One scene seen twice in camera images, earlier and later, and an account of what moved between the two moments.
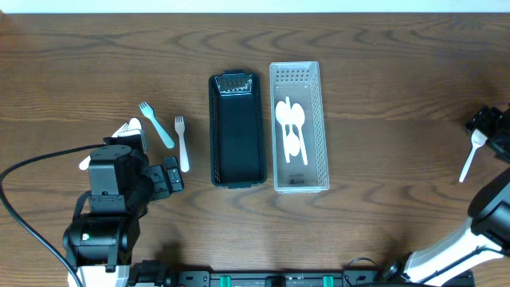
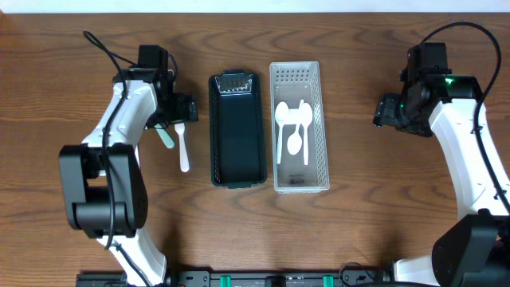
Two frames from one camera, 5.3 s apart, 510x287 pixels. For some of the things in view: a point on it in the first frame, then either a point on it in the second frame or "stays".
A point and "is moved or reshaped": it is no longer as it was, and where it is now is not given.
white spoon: (282, 114) is moved or reshaped
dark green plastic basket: (237, 129) stays
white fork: (179, 127) stays
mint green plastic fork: (147, 110) stays
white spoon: (298, 115) is moved or reshaped
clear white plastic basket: (302, 82) stays
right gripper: (489, 121) -> (386, 114)
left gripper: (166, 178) -> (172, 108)
